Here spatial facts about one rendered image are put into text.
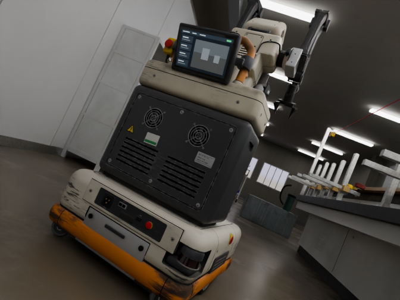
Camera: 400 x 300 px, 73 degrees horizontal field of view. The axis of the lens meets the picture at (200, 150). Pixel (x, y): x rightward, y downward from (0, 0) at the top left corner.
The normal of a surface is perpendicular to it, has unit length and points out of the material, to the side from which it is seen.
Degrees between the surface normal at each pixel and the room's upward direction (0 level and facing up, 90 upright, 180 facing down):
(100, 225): 90
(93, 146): 90
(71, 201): 90
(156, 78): 90
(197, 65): 115
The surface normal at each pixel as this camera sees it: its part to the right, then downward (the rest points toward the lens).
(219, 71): -0.47, 0.19
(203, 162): -0.33, -0.22
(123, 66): -0.13, -0.13
